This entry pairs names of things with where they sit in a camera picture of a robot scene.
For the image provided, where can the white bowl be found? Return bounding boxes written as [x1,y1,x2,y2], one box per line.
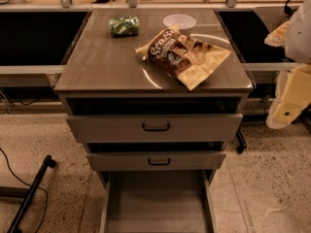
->
[163,14,196,34]

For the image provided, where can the brown chip bag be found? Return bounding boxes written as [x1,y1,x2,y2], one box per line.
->
[135,25,231,91]

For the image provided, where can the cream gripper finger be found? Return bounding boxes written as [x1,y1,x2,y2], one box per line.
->
[266,64,311,129]
[264,21,289,47]

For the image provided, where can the black floor cable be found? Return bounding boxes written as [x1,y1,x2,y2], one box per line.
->
[0,148,49,233]

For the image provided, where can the top drawer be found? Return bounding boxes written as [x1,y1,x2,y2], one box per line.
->
[67,114,242,143]

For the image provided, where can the black floor stand leg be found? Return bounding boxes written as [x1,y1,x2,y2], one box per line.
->
[0,155,56,233]

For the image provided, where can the bottom drawer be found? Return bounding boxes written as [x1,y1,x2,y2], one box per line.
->
[99,171,218,233]

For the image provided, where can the black headphones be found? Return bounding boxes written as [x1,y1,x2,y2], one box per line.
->
[284,0,310,17]

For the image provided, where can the grey drawer cabinet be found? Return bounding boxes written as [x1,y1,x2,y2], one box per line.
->
[53,7,255,186]

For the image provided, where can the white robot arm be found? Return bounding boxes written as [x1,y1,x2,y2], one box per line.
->
[264,0,311,129]

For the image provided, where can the green snack bag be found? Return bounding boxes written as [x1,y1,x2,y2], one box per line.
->
[109,16,140,37]

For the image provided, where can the black caster leg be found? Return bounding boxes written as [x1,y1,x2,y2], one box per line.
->
[236,129,247,153]

